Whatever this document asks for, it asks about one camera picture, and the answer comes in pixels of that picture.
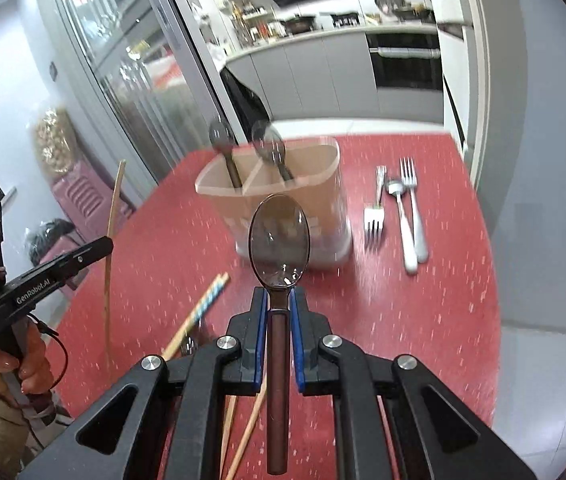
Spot person's left hand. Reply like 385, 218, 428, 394
0, 329, 52, 395

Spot white-handled metal fork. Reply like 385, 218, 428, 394
399, 157, 430, 264

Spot small metal fork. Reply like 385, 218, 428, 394
363, 165, 388, 252

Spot stack of pink plastic stools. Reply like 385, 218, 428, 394
50, 161, 136, 241

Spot black built-in oven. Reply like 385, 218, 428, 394
365, 32, 446, 94

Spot beige plastic utensil holder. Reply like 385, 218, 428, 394
194, 136, 354, 268

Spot grey kitchen counter cabinets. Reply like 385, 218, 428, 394
223, 24, 445, 123

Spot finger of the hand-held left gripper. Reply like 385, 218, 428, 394
57, 237, 114, 274
62, 266, 92, 292

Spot glass-door cabinet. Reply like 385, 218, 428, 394
40, 0, 226, 188

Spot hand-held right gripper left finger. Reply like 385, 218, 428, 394
18, 287, 269, 480

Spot black wok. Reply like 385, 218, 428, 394
283, 15, 317, 34

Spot white-handled metal spoon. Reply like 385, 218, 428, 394
387, 180, 419, 275

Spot brown-handled metal spoon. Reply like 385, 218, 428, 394
248, 194, 310, 476

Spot clear bag of snacks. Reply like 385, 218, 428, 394
33, 107, 76, 179

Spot rack of seasoning bottles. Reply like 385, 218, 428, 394
230, 2, 285, 45

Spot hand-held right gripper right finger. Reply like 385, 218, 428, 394
290, 287, 536, 480

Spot black garbage bag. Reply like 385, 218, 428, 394
220, 67, 272, 137

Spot black cable loop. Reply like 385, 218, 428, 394
33, 317, 70, 392

